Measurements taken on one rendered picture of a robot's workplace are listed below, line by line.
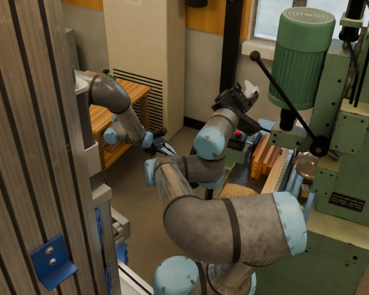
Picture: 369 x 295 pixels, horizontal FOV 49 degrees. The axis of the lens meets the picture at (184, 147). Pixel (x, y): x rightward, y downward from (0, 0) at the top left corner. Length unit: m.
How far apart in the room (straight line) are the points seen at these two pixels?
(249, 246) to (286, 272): 1.09
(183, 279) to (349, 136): 0.67
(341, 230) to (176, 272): 0.75
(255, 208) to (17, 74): 0.45
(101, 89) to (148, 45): 1.49
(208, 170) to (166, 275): 0.29
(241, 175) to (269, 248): 0.90
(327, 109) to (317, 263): 0.61
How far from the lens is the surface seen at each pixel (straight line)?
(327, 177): 1.45
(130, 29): 3.01
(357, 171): 1.53
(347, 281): 1.76
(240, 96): 1.19
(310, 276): 1.78
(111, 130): 1.88
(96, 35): 3.64
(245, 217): 0.71
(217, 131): 1.03
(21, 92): 0.70
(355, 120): 1.33
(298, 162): 1.51
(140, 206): 2.75
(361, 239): 1.64
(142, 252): 2.49
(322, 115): 1.48
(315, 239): 1.62
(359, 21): 1.37
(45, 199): 0.83
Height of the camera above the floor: 1.93
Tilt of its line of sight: 37 degrees down
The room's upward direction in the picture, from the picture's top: 1 degrees clockwise
